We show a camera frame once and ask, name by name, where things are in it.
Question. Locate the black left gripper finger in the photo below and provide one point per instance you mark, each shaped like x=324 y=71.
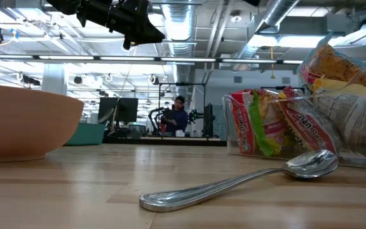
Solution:
x=143 y=11
x=146 y=33

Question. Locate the teal plastic basket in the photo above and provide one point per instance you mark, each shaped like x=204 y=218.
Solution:
x=86 y=134

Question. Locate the clear plastic container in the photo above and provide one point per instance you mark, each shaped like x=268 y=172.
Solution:
x=227 y=133

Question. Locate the orange bowl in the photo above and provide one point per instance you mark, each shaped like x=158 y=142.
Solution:
x=21 y=124

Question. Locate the pink green ramen packet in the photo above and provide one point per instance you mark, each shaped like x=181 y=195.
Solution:
x=256 y=124

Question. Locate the silver metal spoon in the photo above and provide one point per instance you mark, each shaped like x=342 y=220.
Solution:
x=234 y=184

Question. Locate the roast beef ramen packet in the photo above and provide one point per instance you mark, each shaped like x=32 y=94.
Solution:
x=307 y=127

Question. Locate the yellow ramen packet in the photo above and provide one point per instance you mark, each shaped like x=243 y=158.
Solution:
x=354 y=121

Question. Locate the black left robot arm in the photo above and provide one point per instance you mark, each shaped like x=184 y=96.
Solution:
x=62 y=4

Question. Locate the long ceiling light strip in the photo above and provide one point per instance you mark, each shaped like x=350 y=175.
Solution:
x=202 y=59

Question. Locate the black background monitor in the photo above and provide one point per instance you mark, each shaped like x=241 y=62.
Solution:
x=128 y=109
x=108 y=109

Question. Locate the person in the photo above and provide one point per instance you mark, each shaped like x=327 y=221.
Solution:
x=176 y=117

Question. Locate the dark background monitor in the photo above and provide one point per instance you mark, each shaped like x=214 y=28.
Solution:
x=208 y=117

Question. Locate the silver ventilation duct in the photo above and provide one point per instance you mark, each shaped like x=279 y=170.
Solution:
x=180 y=31

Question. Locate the black aluminium table frame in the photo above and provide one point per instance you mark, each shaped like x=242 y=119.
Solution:
x=170 y=141

